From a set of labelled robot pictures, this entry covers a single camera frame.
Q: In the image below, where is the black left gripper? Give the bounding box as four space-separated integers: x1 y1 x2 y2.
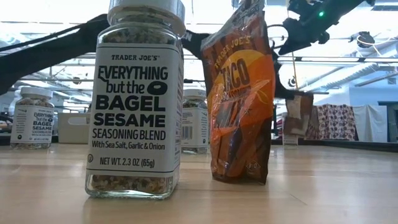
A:
270 49 314 100

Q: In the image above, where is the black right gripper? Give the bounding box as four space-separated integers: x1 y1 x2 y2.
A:
277 0 340 56

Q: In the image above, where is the taco seasoning mix packet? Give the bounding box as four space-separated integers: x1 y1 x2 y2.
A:
200 0 277 185
284 92 315 138

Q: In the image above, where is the bagel sesame seasoning jar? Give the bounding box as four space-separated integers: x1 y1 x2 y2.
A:
181 88 210 155
9 86 55 149
281 111 299 146
84 0 187 200

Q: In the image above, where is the purple white patterned cloth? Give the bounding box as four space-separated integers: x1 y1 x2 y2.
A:
313 104 359 141

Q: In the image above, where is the long ceiling light bar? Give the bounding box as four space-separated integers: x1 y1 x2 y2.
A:
0 53 398 63

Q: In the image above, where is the plain white cloth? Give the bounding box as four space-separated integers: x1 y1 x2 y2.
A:
353 105 389 143

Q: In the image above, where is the dark shelving rack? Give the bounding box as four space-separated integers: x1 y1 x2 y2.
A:
377 101 398 144

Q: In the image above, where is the light gray plastic bin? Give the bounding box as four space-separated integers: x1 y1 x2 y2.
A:
57 112 91 145

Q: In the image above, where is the white humanoid robot figure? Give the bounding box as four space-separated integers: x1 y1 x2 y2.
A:
7 90 21 116

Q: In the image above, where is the yellow hanging cable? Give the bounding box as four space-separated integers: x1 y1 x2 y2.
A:
291 51 300 94

